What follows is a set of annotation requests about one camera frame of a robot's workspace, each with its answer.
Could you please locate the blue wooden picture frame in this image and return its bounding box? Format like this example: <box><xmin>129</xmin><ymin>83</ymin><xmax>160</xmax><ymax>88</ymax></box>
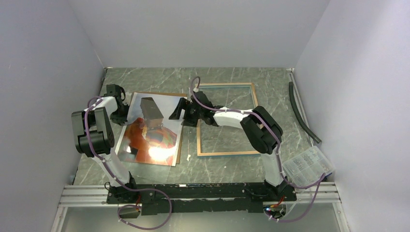
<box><xmin>196</xmin><ymin>83</ymin><xmax>259</xmax><ymax>157</ymax></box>

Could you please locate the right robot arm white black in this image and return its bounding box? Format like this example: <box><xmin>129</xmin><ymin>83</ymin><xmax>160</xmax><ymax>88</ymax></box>
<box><xmin>169</xmin><ymin>91</ymin><xmax>285</xmax><ymax>201</ymax></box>

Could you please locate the hot air balloon photo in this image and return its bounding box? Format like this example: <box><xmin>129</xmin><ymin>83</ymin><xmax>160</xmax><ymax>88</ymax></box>
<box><xmin>117</xmin><ymin>92</ymin><xmax>187</xmax><ymax>166</ymax></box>

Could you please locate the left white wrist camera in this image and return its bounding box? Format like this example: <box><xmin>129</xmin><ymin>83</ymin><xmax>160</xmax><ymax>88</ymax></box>
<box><xmin>123</xmin><ymin>92</ymin><xmax>133</xmax><ymax>105</ymax></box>

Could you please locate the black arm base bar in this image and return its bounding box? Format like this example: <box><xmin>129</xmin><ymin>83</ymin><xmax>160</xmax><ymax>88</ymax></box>
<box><xmin>107</xmin><ymin>182</ymin><xmax>296</xmax><ymax>216</ymax></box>

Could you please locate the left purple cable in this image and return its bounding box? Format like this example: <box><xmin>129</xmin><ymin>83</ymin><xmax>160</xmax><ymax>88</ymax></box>
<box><xmin>84</xmin><ymin>96</ymin><xmax>174</xmax><ymax>231</ymax></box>

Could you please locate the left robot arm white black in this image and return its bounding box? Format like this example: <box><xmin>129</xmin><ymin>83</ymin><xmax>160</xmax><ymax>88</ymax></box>
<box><xmin>71</xmin><ymin>84</ymin><xmax>139</xmax><ymax>203</ymax></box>

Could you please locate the clear plastic screw box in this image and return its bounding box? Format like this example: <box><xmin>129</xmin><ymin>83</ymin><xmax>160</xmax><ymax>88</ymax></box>
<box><xmin>282</xmin><ymin>146</ymin><xmax>335</xmax><ymax>188</ymax></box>

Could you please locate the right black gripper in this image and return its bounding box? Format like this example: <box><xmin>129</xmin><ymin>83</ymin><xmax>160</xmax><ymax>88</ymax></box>
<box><xmin>168</xmin><ymin>98</ymin><xmax>204</xmax><ymax>128</ymax></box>

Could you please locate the brown frame backing board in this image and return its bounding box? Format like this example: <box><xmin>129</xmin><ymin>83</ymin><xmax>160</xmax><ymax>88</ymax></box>
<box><xmin>140</xmin><ymin>92</ymin><xmax>187</xmax><ymax>167</ymax></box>

